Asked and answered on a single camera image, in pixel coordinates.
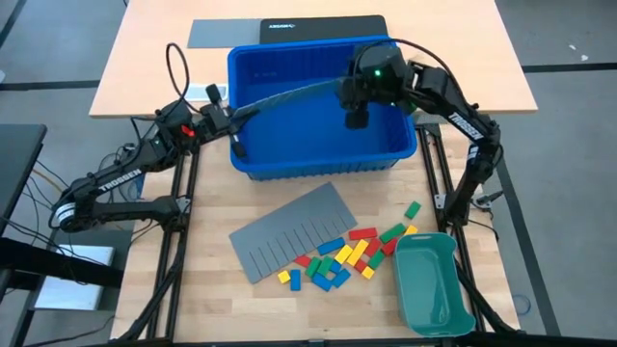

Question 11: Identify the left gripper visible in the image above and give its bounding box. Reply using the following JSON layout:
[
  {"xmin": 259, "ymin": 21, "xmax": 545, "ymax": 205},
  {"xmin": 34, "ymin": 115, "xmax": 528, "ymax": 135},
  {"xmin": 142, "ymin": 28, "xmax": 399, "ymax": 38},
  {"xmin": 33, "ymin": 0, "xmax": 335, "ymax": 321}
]
[{"xmin": 196, "ymin": 83, "xmax": 249, "ymax": 161}]

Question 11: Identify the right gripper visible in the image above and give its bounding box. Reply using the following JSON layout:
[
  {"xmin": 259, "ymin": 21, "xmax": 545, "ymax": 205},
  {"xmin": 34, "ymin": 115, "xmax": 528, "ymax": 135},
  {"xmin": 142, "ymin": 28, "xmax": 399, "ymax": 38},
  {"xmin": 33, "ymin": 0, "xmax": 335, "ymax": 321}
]
[{"xmin": 335, "ymin": 41, "xmax": 416, "ymax": 131}]

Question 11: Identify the large blue plastic bin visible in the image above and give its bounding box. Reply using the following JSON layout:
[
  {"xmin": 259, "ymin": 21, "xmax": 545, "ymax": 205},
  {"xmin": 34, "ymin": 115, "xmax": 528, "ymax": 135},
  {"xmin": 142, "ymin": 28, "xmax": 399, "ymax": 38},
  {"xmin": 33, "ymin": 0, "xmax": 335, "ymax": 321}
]
[{"xmin": 226, "ymin": 34, "xmax": 419, "ymax": 182}]

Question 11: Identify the long grey slotted divider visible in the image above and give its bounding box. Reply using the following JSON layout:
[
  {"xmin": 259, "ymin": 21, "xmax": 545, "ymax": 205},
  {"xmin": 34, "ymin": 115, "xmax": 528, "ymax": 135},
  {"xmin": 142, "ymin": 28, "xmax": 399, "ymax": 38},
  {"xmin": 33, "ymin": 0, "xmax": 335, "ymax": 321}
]
[{"xmin": 230, "ymin": 76, "xmax": 348, "ymax": 122}]

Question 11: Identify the short grey slotted divider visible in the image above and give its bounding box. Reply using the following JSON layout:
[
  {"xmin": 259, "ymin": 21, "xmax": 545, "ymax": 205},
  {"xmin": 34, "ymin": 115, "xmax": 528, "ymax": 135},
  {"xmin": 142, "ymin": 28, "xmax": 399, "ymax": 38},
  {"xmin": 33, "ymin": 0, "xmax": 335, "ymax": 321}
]
[{"xmin": 228, "ymin": 181, "xmax": 360, "ymax": 285}]

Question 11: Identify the small green plastic basket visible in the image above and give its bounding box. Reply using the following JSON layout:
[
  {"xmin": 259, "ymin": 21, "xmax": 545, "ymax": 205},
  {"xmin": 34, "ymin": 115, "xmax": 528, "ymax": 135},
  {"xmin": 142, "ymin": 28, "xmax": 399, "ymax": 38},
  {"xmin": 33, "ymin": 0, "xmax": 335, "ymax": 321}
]
[{"xmin": 392, "ymin": 231, "xmax": 477, "ymax": 337}]

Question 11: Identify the white-framed smartphone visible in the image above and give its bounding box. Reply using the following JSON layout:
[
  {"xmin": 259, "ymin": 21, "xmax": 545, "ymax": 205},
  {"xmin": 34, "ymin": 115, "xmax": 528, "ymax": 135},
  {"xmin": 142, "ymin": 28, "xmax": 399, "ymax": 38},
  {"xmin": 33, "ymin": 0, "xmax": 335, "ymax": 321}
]
[{"xmin": 184, "ymin": 82, "xmax": 229, "ymax": 103}]

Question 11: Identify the grey flat panel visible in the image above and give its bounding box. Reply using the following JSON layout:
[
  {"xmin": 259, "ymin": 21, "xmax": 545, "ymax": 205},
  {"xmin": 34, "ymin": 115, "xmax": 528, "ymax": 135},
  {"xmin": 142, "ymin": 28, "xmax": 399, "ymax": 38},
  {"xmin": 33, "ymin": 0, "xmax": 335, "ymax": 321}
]
[{"xmin": 186, "ymin": 18, "xmax": 264, "ymax": 49}]

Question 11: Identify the long red wooden block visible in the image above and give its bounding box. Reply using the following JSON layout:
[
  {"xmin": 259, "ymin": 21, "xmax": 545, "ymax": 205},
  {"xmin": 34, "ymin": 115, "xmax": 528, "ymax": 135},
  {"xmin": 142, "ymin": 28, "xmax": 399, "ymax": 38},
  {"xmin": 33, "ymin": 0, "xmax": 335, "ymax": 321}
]
[{"xmin": 347, "ymin": 227, "xmax": 379, "ymax": 241}]

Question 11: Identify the long green wooden block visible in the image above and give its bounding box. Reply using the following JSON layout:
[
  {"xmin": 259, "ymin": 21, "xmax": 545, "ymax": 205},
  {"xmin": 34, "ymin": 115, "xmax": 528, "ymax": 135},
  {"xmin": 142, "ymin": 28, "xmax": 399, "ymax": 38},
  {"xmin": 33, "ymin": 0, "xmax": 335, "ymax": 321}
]
[{"xmin": 378, "ymin": 223, "xmax": 407, "ymax": 245}]

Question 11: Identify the long blue wooden block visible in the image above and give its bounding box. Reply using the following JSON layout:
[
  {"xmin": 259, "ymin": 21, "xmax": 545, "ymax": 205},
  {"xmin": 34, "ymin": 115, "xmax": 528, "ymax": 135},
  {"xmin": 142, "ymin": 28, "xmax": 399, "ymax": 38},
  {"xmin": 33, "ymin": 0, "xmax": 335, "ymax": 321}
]
[{"xmin": 315, "ymin": 236, "xmax": 347, "ymax": 256}]

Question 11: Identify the long yellow wooden block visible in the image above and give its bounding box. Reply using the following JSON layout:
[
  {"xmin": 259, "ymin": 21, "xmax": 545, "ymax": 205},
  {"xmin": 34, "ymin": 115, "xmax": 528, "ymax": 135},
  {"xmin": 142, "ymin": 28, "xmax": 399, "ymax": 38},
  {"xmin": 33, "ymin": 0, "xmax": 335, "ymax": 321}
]
[{"xmin": 345, "ymin": 238, "xmax": 370, "ymax": 268}]

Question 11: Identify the light wood desk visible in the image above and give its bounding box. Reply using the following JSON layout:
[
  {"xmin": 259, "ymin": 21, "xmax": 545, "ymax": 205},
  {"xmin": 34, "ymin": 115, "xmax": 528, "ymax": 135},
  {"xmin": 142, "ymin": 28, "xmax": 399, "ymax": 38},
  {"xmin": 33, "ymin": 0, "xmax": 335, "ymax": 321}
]
[{"xmin": 88, "ymin": 0, "xmax": 538, "ymax": 120}]

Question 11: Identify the silver metal clamp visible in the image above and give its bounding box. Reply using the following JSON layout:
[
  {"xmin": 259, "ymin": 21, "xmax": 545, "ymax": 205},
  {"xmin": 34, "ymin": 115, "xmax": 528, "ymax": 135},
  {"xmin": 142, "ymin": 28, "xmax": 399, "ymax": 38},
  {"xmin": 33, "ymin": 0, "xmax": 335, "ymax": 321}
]
[{"xmin": 474, "ymin": 190, "xmax": 506, "ymax": 209}]

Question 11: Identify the grey metal plate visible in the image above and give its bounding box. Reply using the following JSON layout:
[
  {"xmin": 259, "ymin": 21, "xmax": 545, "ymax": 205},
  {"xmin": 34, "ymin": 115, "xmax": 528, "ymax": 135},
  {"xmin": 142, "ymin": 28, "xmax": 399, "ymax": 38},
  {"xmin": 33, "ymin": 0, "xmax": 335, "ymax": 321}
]
[{"xmin": 47, "ymin": 227, "xmax": 134, "ymax": 312}]

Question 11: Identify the black side desk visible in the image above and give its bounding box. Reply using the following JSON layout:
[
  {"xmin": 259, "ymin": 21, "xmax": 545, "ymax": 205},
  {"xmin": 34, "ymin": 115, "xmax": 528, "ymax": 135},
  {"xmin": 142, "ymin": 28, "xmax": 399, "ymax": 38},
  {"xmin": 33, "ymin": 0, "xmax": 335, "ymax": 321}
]
[{"xmin": 0, "ymin": 123, "xmax": 48, "ymax": 232}]

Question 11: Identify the black desk crossbar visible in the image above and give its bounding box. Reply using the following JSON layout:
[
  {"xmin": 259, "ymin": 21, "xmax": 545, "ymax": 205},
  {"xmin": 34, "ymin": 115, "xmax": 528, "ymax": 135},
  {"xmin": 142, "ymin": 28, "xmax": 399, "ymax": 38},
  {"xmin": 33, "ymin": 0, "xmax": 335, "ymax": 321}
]
[{"xmin": 0, "ymin": 235, "xmax": 125, "ymax": 290}]

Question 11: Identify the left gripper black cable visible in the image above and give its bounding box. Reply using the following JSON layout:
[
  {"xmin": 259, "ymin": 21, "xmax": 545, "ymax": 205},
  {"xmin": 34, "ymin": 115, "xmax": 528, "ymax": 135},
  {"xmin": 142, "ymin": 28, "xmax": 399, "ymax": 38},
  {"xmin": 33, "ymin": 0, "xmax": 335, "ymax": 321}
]
[{"xmin": 165, "ymin": 41, "xmax": 192, "ymax": 116}]

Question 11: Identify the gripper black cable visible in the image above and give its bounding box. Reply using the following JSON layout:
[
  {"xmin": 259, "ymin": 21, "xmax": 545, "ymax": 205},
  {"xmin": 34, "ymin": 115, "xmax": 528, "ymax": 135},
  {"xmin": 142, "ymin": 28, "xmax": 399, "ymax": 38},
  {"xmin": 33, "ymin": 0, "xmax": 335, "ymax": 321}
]
[
  {"xmin": 353, "ymin": 38, "xmax": 459, "ymax": 93},
  {"xmin": 165, "ymin": 41, "xmax": 192, "ymax": 116}
]

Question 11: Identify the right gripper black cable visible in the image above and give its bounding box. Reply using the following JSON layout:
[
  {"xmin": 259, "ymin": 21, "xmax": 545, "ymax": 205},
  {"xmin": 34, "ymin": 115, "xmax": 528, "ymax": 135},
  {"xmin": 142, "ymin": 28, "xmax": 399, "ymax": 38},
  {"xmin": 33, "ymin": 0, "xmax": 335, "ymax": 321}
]
[{"xmin": 353, "ymin": 38, "xmax": 459, "ymax": 93}]

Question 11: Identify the yellow cable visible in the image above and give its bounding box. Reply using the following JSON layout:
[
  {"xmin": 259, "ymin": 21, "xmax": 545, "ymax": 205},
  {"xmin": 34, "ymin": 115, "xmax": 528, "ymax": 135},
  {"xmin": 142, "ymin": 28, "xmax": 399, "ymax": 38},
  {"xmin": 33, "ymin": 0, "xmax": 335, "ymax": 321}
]
[{"xmin": 31, "ymin": 168, "xmax": 67, "ymax": 194}]

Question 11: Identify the blue cable loop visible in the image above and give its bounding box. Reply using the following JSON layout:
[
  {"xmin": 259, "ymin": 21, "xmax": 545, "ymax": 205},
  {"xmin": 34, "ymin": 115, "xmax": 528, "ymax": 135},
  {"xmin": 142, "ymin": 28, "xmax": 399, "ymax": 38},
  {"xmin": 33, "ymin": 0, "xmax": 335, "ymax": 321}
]
[{"xmin": 510, "ymin": 293, "xmax": 532, "ymax": 317}]

